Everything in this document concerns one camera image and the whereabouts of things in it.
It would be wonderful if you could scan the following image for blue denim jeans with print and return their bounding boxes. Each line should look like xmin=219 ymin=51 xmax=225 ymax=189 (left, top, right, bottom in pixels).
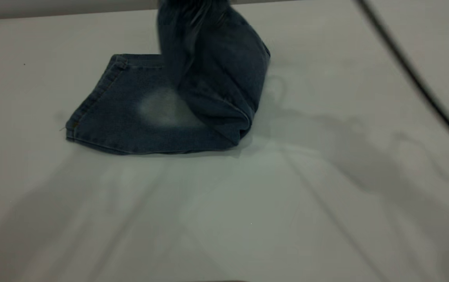
xmin=65 ymin=0 xmax=271 ymax=155

